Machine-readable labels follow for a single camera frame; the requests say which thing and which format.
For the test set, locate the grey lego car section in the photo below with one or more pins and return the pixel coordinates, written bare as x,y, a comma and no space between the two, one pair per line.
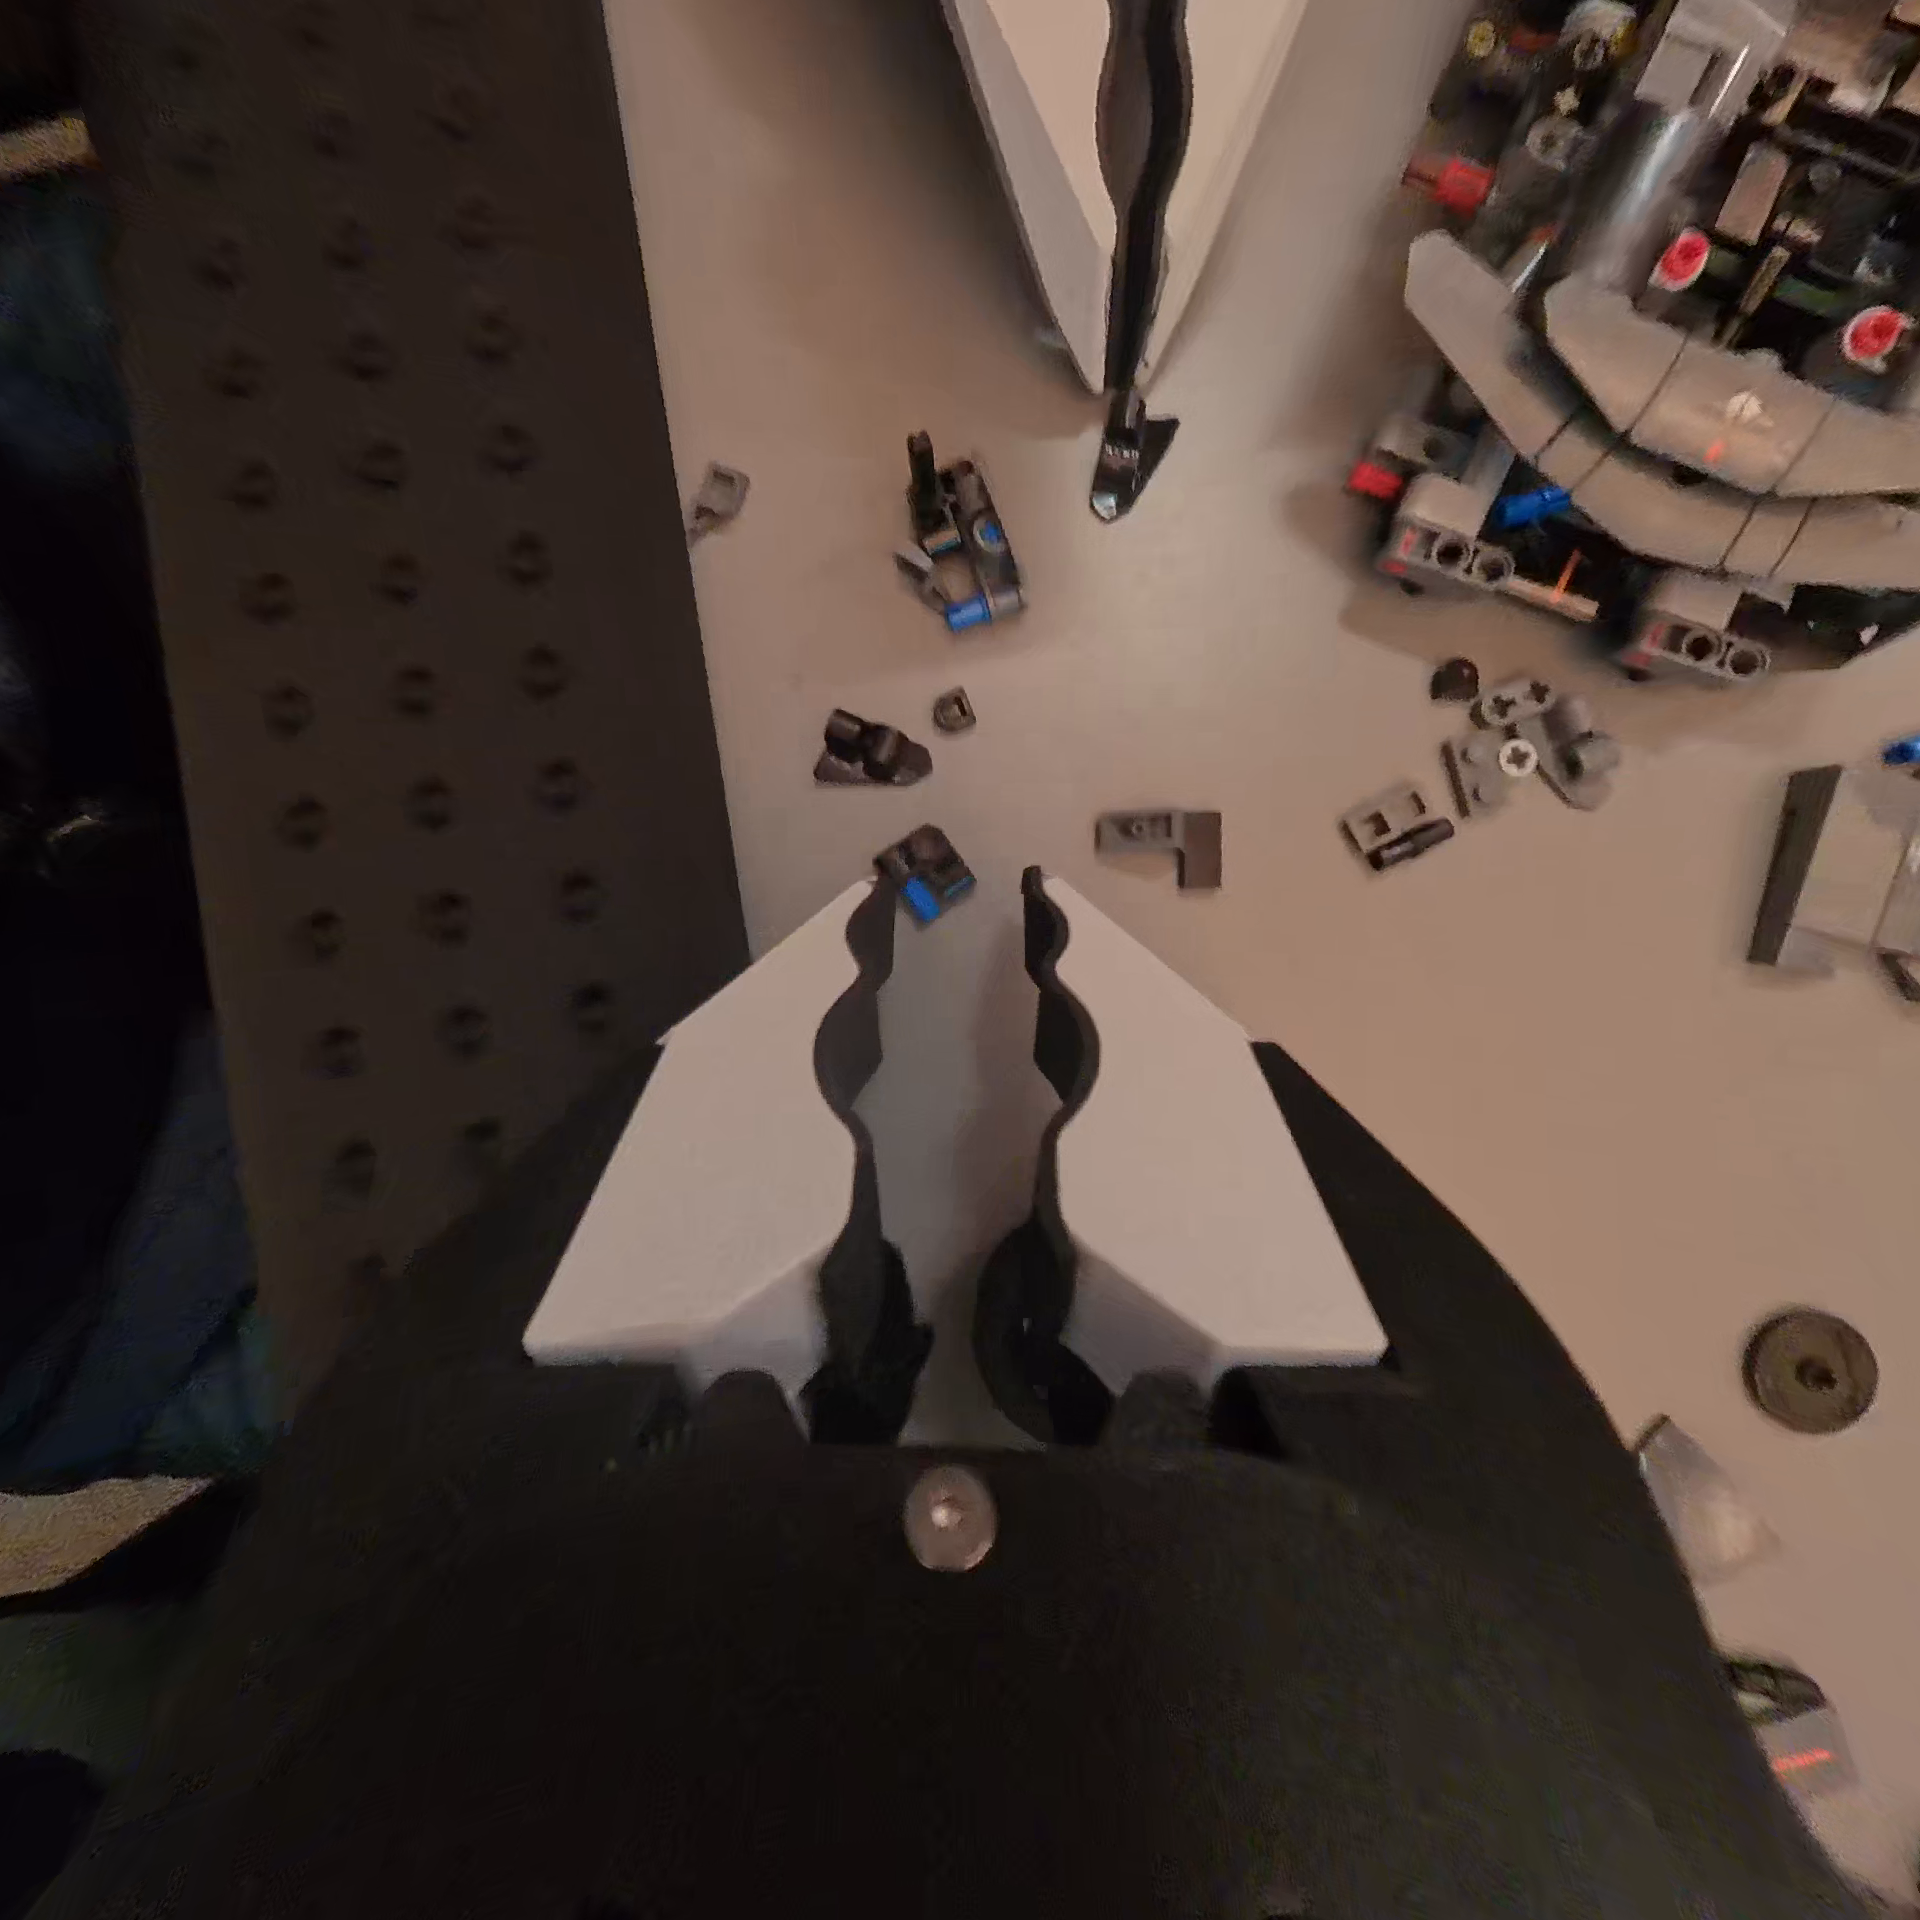
1726,418

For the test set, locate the black perforated board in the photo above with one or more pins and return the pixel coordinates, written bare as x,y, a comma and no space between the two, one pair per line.
407,597

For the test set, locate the grey lego connector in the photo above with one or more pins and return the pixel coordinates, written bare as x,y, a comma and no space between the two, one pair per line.
1581,760

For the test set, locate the dark grey lego panel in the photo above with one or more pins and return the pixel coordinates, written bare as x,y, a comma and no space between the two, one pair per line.
1845,887

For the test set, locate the tiny black lego piece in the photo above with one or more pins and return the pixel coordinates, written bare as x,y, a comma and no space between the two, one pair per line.
953,711

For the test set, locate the black round lego disc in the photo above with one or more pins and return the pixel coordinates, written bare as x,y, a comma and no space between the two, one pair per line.
1785,1373

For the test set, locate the small black lego piece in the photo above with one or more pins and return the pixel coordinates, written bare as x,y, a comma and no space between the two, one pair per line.
869,748

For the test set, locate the black lego piece blue pin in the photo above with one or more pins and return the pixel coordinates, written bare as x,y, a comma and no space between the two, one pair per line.
923,871

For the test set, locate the black lego connector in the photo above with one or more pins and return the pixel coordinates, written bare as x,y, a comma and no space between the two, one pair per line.
1125,464

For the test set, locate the shiny silver lego wedge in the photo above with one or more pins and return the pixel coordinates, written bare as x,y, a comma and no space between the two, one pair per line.
1703,1500

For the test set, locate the grey lego plate with holes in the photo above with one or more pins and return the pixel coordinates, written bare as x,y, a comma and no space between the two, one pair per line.
1513,703

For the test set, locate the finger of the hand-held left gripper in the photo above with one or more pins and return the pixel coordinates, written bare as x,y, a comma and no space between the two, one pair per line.
1037,151
1228,89

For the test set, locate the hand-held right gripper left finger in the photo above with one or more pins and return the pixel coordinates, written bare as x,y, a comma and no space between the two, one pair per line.
689,1199

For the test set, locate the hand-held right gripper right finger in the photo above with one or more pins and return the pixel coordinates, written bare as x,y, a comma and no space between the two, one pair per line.
1217,1199

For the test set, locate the small black lego assembly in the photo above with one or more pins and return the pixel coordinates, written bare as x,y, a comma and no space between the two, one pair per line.
960,524

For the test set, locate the dark half-round lego tile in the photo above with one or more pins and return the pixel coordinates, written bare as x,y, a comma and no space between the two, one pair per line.
1451,682

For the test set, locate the light grey small lego plate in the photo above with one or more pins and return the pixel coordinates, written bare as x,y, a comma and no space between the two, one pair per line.
1483,788

